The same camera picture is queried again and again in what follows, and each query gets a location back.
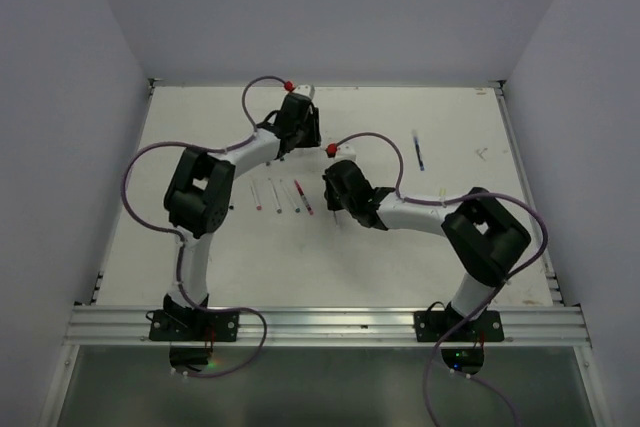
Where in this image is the blue gel pen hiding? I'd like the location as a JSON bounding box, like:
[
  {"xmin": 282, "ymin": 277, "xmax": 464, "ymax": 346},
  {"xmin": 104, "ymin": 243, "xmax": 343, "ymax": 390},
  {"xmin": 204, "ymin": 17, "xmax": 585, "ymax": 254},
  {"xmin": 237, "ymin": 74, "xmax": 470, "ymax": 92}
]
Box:
[{"xmin": 411, "ymin": 129, "xmax": 426, "ymax": 172}]

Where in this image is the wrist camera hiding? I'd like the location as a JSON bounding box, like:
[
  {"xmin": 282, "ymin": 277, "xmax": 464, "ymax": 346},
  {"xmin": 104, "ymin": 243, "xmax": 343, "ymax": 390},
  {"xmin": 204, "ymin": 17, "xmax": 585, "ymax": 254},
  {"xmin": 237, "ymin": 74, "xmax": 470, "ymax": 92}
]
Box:
[
  {"xmin": 335, "ymin": 144, "xmax": 357, "ymax": 160},
  {"xmin": 293, "ymin": 85, "xmax": 315, "ymax": 99}
]

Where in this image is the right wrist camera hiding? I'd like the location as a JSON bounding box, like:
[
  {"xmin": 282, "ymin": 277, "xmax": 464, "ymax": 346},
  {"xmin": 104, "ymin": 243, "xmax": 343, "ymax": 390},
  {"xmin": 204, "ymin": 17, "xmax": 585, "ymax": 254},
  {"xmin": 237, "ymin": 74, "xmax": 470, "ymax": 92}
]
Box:
[{"xmin": 335, "ymin": 144, "xmax": 357, "ymax": 160}]

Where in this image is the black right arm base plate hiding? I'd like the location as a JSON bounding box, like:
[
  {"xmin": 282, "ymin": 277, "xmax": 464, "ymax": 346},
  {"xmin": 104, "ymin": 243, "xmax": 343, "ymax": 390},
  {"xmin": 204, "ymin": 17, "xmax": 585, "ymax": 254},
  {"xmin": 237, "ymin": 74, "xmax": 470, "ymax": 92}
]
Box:
[{"xmin": 413, "ymin": 301, "xmax": 505, "ymax": 376}]

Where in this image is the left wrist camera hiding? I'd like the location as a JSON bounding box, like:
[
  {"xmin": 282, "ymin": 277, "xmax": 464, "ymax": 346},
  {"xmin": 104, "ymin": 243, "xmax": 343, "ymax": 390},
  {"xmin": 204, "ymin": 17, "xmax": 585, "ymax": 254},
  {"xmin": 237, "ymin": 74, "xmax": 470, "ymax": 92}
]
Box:
[{"xmin": 293, "ymin": 85, "xmax": 315, "ymax": 99}]

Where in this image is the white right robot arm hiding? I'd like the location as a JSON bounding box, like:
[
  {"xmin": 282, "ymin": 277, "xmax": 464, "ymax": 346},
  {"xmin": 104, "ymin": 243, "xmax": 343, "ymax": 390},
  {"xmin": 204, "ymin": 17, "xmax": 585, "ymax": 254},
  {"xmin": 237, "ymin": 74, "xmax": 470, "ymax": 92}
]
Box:
[{"xmin": 323, "ymin": 160, "xmax": 531, "ymax": 340}]

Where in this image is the grey capped white marker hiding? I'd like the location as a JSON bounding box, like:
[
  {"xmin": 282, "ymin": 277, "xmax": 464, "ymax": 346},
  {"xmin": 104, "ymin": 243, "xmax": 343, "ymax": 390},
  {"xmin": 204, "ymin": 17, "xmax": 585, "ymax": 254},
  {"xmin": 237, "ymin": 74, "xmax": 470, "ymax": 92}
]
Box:
[{"xmin": 268, "ymin": 177, "xmax": 283, "ymax": 214}]

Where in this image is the green capped white marker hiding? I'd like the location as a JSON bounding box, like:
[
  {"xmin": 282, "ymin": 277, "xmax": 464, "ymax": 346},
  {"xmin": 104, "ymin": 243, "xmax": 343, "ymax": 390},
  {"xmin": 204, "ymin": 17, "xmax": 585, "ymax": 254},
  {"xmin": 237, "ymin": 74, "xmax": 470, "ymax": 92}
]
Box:
[{"xmin": 279, "ymin": 179, "xmax": 301, "ymax": 213}]

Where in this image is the aluminium front mounting rail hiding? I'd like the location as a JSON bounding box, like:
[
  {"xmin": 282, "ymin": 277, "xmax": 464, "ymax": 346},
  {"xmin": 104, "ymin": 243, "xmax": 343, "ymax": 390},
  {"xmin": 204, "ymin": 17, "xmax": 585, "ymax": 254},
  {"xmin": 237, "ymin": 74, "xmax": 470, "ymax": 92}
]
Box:
[{"xmin": 63, "ymin": 306, "xmax": 590, "ymax": 347}]

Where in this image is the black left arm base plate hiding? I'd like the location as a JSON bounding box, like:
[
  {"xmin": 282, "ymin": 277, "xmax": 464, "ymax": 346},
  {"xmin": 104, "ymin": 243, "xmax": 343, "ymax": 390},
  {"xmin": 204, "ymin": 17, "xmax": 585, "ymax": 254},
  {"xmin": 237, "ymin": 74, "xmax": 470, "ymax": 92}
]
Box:
[{"xmin": 145, "ymin": 295, "xmax": 240, "ymax": 375}]

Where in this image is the aluminium table edge rail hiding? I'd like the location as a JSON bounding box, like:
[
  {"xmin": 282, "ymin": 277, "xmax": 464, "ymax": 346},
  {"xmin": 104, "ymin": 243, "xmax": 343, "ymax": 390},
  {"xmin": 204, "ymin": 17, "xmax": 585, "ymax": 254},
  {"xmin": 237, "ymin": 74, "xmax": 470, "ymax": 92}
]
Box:
[{"xmin": 491, "ymin": 80, "xmax": 565, "ymax": 307}]

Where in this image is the pink capped white marker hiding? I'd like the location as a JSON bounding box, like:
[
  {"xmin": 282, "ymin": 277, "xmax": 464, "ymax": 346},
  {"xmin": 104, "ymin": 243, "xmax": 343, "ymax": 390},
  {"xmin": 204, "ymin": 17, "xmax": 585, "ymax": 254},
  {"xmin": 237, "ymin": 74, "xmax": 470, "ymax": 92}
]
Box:
[{"xmin": 249, "ymin": 176, "xmax": 263, "ymax": 211}]

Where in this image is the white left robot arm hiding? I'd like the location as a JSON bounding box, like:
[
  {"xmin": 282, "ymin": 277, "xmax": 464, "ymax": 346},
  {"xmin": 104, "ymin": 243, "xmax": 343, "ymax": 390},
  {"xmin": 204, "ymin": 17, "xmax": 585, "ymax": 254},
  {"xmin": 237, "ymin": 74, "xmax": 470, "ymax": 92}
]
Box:
[{"xmin": 163, "ymin": 85, "xmax": 321, "ymax": 340}]

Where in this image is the red gel pen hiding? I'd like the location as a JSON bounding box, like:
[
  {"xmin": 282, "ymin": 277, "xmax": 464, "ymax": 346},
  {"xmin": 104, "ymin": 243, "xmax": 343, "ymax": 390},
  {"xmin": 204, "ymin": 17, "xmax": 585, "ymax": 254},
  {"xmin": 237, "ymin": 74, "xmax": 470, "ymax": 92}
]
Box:
[{"xmin": 294, "ymin": 179, "xmax": 314, "ymax": 216}]

